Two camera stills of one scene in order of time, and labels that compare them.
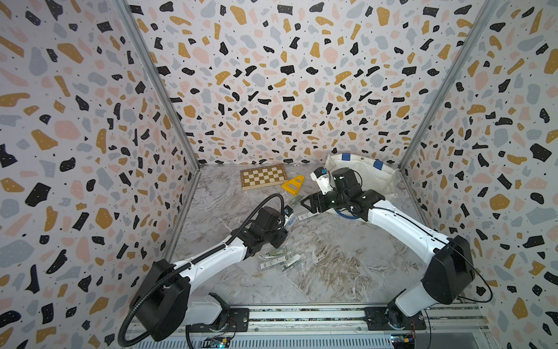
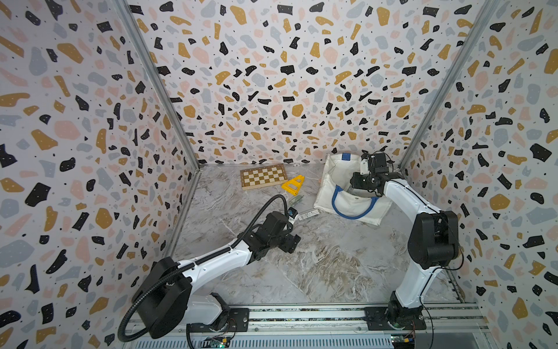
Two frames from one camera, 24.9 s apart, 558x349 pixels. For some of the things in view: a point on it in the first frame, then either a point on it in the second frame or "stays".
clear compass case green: x=295 y=200 stays
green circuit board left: x=216 y=342 stays
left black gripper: x=280 y=241 to x=291 y=243
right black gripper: x=313 y=201 to x=355 y=177
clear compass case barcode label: x=307 y=215 stays
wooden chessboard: x=263 y=176 stays
